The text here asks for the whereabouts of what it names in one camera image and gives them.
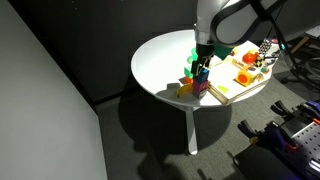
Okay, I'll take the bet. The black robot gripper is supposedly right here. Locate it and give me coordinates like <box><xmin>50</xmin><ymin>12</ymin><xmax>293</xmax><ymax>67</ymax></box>
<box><xmin>190</xmin><ymin>42</ymin><xmax>216</xmax><ymax>77</ymax></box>

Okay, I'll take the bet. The blue toy block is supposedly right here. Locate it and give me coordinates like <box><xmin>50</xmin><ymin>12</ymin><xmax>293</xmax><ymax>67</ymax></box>
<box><xmin>193</xmin><ymin>68</ymin><xmax>211</xmax><ymax>85</ymax></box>

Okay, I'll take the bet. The dark green toy block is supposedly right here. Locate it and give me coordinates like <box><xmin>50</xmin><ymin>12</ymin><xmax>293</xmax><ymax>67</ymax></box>
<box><xmin>183</xmin><ymin>65</ymin><xmax>195</xmax><ymax>79</ymax></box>

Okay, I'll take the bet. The pink toy block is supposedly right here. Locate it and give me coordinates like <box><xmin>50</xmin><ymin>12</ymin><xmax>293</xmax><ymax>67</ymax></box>
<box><xmin>192</xmin><ymin>79</ymin><xmax>210</xmax><ymax>94</ymax></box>

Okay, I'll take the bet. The grey toy block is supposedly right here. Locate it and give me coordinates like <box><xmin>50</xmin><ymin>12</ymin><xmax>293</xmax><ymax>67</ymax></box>
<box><xmin>192</xmin><ymin>89</ymin><xmax>208</xmax><ymax>100</ymax></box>

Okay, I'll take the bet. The light green toy block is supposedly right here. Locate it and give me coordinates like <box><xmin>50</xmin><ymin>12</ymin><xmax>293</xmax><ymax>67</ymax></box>
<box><xmin>216</xmin><ymin>85</ymin><xmax>230</xmax><ymax>94</ymax></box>

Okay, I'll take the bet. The wooden tray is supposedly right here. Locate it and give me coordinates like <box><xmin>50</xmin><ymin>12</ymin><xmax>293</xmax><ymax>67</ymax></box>
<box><xmin>206</xmin><ymin>54</ymin><xmax>271</xmax><ymax>106</ymax></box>

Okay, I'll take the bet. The orange soft fabric cube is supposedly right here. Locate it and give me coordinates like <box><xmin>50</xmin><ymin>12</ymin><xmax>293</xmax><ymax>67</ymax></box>
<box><xmin>235</xmin><ymin>65</ymin><xmax>260</xmax><ymax>88</ymax></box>

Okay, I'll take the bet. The white patterned soft cube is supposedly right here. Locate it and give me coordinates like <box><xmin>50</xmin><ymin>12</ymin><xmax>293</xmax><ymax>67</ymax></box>
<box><xmin>254</xmin><ymin>55</ymin><xmax>267</xmax><ymax>68</ymax></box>

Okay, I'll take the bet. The white table base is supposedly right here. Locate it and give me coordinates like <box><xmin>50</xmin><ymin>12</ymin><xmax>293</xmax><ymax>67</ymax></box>
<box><xmin>166</xmin><ymin>101</ymin><xmax>214</xmax><ymax>156</ymax></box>

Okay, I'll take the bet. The black clamp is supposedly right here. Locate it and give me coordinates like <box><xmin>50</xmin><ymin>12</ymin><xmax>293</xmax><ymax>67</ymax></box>
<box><xmin>269</xmin><ymin>99</ymin><xmax>298</xmax><ymax>122</ymax></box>

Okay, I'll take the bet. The wooden furniture leg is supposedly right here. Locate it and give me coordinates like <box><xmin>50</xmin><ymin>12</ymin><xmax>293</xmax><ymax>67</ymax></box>
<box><xmin>290</xmin><ymin>34</ymin><xmax>312</xmax><ymax>55</ymax></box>

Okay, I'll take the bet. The black robot cart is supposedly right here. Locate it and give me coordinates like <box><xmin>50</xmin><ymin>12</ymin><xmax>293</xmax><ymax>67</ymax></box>
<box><xmin>232</xmin><ymin>111</ymin><xmax>320</xmax><ymax>180</ymax></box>

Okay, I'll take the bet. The purple clamp orange tip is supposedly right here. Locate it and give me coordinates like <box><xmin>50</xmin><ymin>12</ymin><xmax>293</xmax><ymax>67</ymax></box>
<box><xmin>298</xmin><ymin>99</ymin><xmax>320</xmax><ymax>125</ymax></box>

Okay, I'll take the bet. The black perforated mounting board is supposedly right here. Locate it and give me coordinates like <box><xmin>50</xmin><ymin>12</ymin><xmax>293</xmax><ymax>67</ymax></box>
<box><xmin>289</xmin><ymin>121</ymin><xmax>320</xmax><ymax>169</ymax></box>

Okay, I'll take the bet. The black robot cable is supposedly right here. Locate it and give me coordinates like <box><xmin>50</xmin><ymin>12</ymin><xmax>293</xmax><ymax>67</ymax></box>
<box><xmin>256</xmin><ymin>0</ymin><xmax>320</xmax><ymax>81</ymax></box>

